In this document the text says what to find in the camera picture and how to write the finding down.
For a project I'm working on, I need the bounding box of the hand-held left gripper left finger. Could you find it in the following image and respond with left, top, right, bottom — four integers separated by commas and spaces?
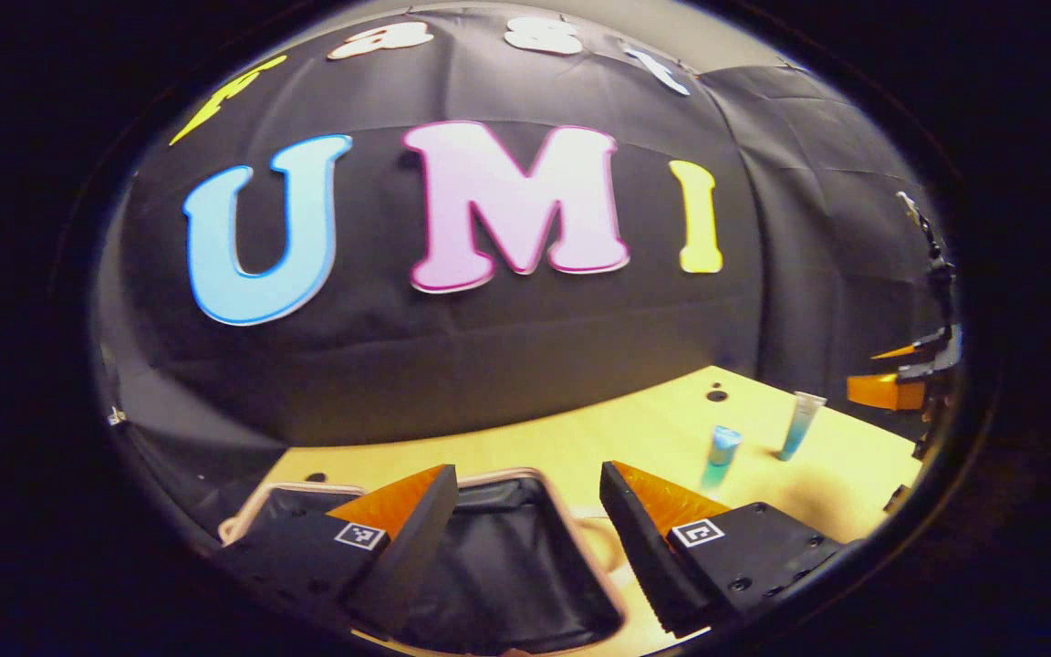
213, 464, 460, 640

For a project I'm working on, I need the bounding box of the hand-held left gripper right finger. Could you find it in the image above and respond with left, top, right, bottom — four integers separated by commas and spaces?
599, 461, 847, 639

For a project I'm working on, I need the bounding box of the pink suitcase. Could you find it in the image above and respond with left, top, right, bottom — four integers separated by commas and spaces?
218, 466, 632, 657

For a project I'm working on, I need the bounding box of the teal squeeze tube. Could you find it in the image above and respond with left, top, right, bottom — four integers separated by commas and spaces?
775, 391, 828, 463

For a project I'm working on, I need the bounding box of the blue green small bottle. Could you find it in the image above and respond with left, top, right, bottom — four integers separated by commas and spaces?
701, 424, 744, 495

